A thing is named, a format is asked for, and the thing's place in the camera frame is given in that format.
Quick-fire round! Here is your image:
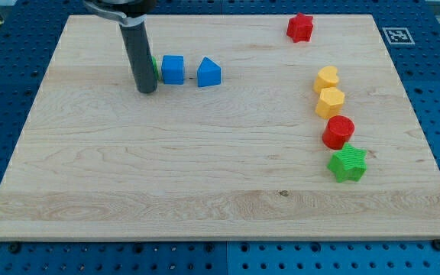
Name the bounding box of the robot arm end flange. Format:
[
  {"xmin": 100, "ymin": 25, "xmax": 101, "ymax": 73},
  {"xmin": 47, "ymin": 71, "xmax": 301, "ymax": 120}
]
[{"xmin": 82, "ymin": 0, "xmax": 157, "ymax": 27}]

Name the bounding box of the green star block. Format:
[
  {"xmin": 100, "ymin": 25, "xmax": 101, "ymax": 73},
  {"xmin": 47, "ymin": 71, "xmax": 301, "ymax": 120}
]
[{"xmin": 327, "ymin": 142, "xmax": 367, "ymax": 183}]

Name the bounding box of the red star block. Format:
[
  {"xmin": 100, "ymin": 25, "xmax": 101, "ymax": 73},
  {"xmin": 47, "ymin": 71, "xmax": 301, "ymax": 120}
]
[{"xmin": 286, "ymin": 13, "xmax": 314, "ymax": 43}]

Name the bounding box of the wooden board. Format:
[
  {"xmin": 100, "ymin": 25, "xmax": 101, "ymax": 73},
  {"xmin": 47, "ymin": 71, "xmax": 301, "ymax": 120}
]
[{"xmin": 0, "ymin": 15, "xmax": 440, "ymax": 242}]

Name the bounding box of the blue triangle block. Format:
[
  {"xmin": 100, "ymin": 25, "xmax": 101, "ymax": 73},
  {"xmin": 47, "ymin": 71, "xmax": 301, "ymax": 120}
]
[{"xmin": 197, "ymin": 57, "xmax": 222, "ymax": 87}]

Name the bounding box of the blue cube block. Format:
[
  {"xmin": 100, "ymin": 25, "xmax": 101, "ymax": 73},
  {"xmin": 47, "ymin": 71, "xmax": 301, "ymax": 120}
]
[{"xmin": 161, "ymin": 55, "xmax": 185, "ymax": 85}]

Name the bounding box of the green block behind pusher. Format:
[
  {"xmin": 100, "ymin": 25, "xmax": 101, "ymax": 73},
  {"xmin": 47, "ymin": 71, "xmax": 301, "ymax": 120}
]
[{"xmin": 151, "ymin": 56, "xmax": 160, "ymax": 80}]

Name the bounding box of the yellow hexagon block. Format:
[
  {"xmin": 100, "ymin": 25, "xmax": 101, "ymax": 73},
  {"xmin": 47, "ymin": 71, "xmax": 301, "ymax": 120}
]
[{"xmin": 315, "ymin": 87, "xmax": 345, "ymax": 119}]

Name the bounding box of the red cylinder block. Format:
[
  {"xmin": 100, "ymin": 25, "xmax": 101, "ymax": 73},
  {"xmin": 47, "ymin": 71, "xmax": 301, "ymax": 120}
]
[{"xmin": 322, "ymin": 115, "xmax": 355, "ymax": 150}]

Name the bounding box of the yellow heart block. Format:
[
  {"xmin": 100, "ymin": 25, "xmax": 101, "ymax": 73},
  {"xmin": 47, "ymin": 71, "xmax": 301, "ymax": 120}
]
[{"xmin": 312, "ymin": 66, "xmax": 340, "ymax": 94}]

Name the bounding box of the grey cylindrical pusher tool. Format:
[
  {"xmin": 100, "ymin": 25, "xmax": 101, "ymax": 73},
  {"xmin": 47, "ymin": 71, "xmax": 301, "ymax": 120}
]
[{"xmin": 120, "ymin": 15, "xmax": 157, "ymax": 94}]

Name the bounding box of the fiducial marker tag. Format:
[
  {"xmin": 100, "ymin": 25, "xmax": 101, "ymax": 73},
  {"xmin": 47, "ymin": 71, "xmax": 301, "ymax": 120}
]
[{"xmin": 382, "ymin": 27, "xmax": 415, "ymax": 45}]

